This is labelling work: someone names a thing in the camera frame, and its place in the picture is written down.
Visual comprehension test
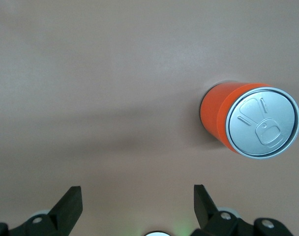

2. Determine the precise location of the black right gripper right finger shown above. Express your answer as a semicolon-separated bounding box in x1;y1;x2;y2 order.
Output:
190;184;295;236

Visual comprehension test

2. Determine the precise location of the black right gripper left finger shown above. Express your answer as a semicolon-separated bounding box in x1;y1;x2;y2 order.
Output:
0;185;84;236

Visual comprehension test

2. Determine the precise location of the orange can with silver lid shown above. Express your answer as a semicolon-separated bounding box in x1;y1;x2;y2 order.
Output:
199;81;299;160

